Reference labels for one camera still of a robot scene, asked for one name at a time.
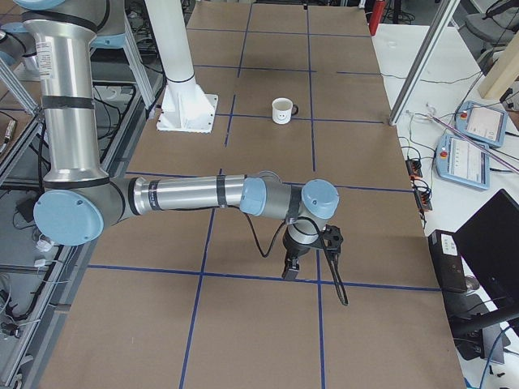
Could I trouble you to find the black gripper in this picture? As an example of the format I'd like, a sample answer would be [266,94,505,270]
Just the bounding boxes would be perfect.
[281,227,323,280]

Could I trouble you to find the white smiley mug black handle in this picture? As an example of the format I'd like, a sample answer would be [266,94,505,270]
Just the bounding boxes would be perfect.
[272,97,299,125]

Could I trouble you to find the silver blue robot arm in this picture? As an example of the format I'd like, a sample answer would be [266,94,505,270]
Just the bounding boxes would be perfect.
[21,1,342,282]

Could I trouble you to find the orange black connector lower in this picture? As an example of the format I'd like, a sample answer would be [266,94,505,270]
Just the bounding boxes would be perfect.
[414,187,432,212]

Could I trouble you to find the orange black connector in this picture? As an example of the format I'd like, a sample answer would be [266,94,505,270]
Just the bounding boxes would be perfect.
[414,187,432,212]
[405,158,422,179]

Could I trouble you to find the black box device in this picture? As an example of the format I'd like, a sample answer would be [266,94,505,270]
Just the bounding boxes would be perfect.
[428,229,467,293]

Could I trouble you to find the orange black connector upper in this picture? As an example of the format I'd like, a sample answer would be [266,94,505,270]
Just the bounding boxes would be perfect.
[405,158,422,179]

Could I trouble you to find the lower teach pendant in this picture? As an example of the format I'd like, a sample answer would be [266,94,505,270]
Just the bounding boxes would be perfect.
[435,134,490,190]

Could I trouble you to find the teach pendant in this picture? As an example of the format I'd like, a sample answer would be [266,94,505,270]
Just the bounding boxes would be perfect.
[435,134,490,190]
[455,100,508,148]

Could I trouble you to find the black monitor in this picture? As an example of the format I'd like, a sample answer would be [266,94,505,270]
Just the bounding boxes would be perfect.
[454,189,518,301]

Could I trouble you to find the purple rod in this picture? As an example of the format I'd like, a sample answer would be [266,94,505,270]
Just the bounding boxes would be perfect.
[426,112,519,175]

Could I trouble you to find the upper teach pendant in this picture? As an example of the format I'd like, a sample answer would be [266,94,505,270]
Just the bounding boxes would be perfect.
[455,100,508,148]

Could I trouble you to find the red fire extinguisher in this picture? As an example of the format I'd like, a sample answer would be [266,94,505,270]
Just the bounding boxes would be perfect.
[368,0,386,36]

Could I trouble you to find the wooden beam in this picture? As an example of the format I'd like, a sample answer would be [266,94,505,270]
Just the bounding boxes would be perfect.
[478,33,518,100]

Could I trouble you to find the grey office chair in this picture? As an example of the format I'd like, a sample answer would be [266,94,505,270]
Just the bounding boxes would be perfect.
[465,1,518,45]

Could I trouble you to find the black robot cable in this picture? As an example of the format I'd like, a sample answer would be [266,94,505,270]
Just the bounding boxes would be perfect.
[245,210,350,306]

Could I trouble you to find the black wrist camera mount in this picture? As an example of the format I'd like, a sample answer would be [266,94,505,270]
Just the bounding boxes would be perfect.
[322,224,344,256]

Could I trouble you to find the white pedestal column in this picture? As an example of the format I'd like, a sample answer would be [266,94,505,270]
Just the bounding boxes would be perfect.
[145,0,218,134]

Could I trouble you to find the blue cable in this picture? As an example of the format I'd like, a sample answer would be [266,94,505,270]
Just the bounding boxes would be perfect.
[464,323,513,389]

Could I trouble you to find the aluminium frame post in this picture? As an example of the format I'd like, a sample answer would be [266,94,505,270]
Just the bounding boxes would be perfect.
[388,0,461,126]

